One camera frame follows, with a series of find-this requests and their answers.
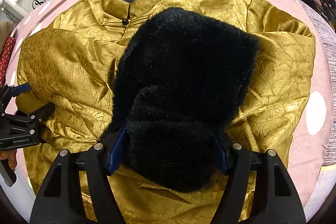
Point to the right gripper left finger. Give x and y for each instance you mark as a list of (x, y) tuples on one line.
[(60, 200)]

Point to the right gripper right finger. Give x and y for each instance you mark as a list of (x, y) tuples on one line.
[(275, 199)]

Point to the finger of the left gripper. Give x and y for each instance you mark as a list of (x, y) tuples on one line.
[(41, 114), (9, 92)]

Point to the gold satin jacket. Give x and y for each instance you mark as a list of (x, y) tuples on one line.
[(178, 75)]

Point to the red patterned folded cloth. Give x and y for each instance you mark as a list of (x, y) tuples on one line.
[(5, 58)]

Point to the pink polka dot blanket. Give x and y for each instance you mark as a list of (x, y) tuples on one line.
[(311, 136)]

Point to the grey lilac knitted blanket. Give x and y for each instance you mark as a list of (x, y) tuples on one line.
[(327, 37)]

